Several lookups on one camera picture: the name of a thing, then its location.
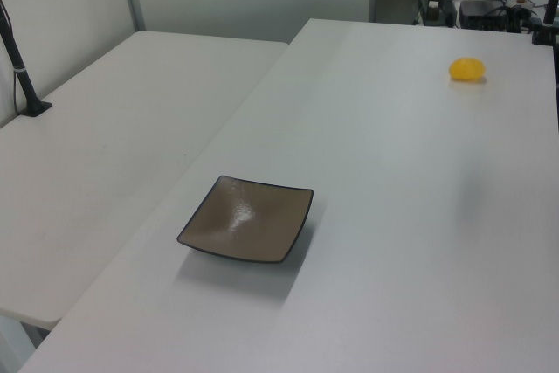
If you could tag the black camera stand pole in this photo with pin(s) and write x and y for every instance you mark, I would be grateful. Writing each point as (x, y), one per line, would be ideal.
(22, 80)

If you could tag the black pole with clamp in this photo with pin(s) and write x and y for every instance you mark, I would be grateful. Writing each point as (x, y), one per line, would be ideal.
(551, 6)

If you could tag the black equipment box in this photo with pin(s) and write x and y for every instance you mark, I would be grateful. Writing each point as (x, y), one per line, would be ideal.
(480, 8)

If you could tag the brown square ceramic plate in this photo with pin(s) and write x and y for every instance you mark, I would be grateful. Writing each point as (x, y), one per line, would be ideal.
(244, 220)

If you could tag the yellow lemon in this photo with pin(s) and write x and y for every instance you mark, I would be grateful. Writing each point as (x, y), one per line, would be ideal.
(466, 69)

